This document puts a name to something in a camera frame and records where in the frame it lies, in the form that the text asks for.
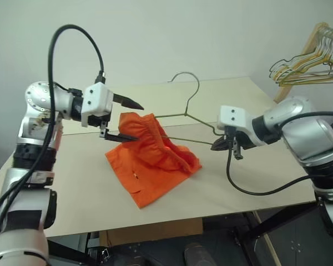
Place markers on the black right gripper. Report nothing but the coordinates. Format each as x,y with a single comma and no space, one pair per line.
244,140

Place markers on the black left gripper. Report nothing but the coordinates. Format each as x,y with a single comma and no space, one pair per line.
98,120

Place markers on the orange shorts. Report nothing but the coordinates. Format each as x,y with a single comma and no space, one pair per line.
150,171

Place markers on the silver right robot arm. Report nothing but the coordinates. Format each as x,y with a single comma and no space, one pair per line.
310,138

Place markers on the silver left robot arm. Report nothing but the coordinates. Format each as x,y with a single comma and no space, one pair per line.
33,155

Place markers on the light wooden slat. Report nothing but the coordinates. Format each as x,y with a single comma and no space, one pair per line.
267,241

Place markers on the brown cardboard box under table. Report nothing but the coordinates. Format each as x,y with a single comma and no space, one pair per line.
155,232

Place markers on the light wooden clothes rack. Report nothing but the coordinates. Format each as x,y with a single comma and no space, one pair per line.
309,41

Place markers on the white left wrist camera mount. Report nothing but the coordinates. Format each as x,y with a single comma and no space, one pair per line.
97,101

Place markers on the black metal table frame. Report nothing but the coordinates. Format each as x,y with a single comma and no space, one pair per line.
266,224

